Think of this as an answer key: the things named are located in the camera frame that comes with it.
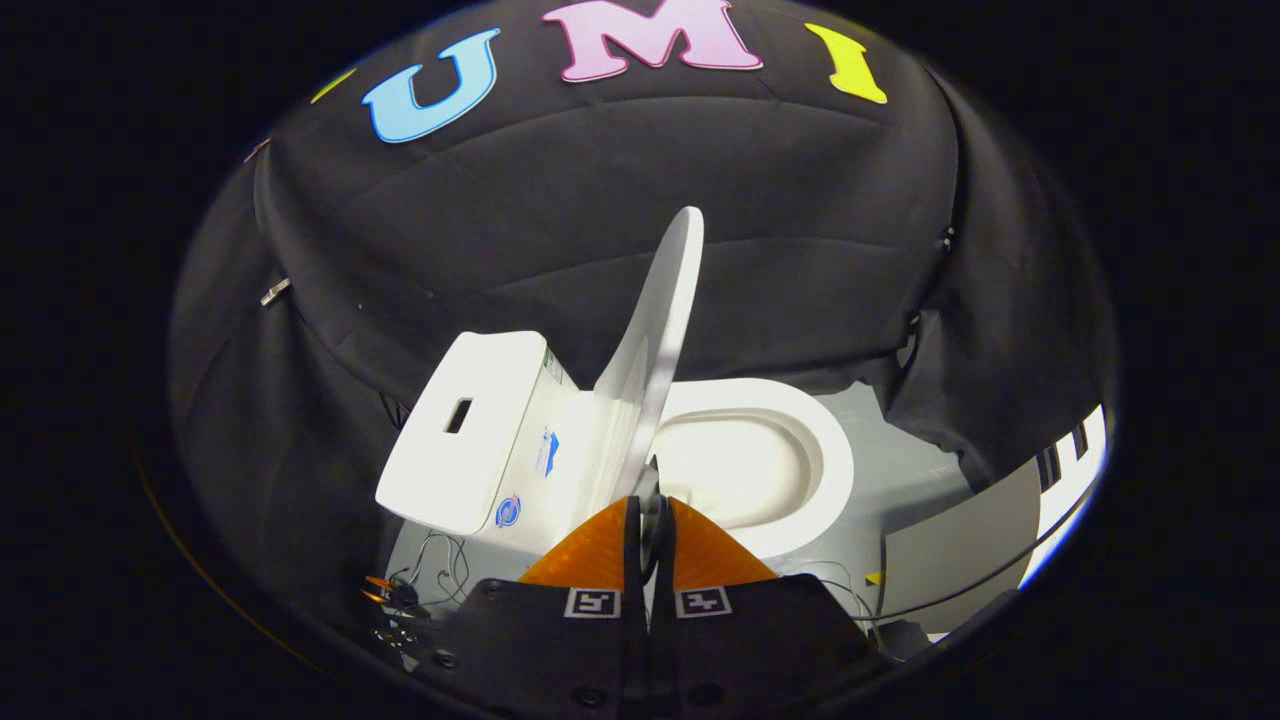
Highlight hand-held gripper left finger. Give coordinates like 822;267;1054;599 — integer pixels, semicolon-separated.
430;495;648;713

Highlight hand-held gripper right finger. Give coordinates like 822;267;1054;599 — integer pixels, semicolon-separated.
645;495;883;709

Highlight white toilet lid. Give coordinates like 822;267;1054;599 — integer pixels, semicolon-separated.
590;207;706;501

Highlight white toilet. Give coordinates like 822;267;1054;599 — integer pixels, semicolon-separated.
376;331;857;563

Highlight grey board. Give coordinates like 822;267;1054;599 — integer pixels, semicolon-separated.
884;465;1042;634

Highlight white black-striped panel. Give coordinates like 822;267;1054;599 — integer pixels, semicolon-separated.
1030;404;1109;593

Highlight black backdrop cloth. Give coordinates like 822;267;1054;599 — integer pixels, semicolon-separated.
170;0;1118;631

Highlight thin grey cables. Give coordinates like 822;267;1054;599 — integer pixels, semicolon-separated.
398;530;473;603

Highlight long black cable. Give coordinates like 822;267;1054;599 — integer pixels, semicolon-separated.
810;480;1096;633

